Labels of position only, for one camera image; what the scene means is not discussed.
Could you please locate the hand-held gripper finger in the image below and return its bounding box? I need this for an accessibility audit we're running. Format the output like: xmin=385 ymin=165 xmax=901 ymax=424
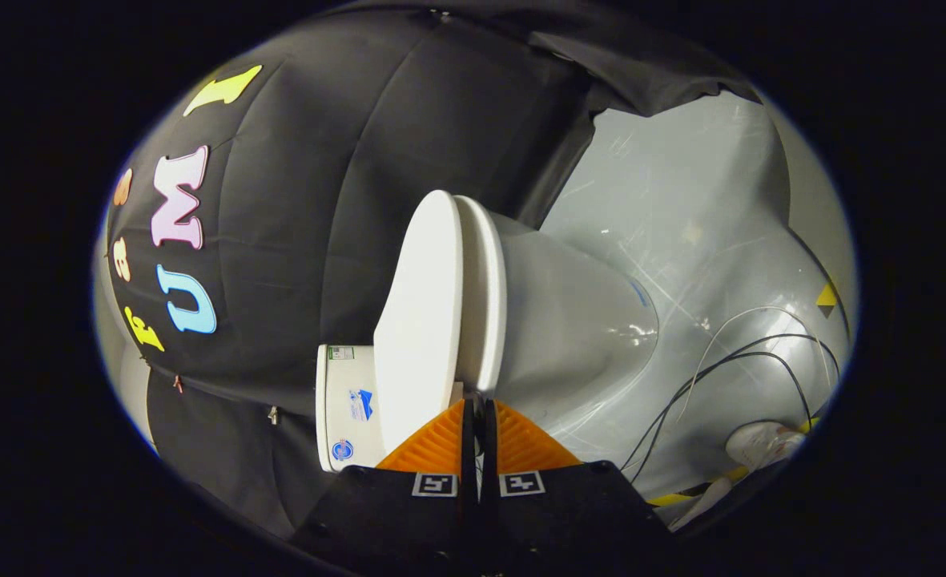
xmin=288 ymin=398 xmax=478 ymax=577
xmin=477 ymin=398 xmax=675 ymax=577

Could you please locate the white toilet tank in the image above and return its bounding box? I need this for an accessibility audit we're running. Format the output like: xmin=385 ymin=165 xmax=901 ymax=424
xmin=316 ymin=345 xmax=386 ymax=474

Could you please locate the white toilet bowl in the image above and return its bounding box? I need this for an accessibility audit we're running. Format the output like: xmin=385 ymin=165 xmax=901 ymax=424
xmin=489 ymin=212 xmax=660 ymax=422

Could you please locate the white plastic object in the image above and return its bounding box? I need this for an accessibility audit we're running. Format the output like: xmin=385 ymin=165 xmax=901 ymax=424
xmin=725 ymin=422 xmax=807 ymax=472

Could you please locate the black backdrop cloth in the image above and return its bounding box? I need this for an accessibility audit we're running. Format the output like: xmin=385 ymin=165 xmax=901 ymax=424
xmin=104 ymin=0 xmax=762 ymax=542

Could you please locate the black cable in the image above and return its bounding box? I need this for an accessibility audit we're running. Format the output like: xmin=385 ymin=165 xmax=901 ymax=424
xmin=621 ymin=333 xmax=842 ymax=474
xmin=631 ymin=351 xmax=815 ymax=485

